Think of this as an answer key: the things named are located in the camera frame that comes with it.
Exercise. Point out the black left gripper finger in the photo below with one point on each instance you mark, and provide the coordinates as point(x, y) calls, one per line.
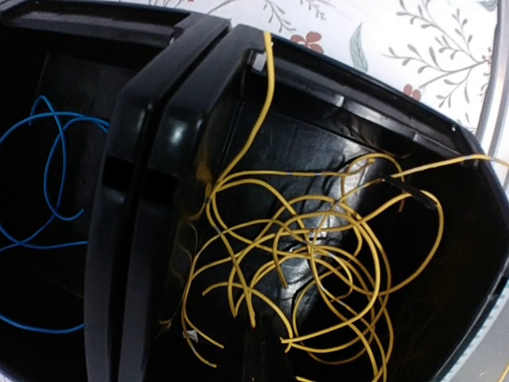
point(263, 356)

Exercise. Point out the black three-compartment bin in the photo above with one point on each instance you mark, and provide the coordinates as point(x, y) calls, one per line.
point(171, 169)

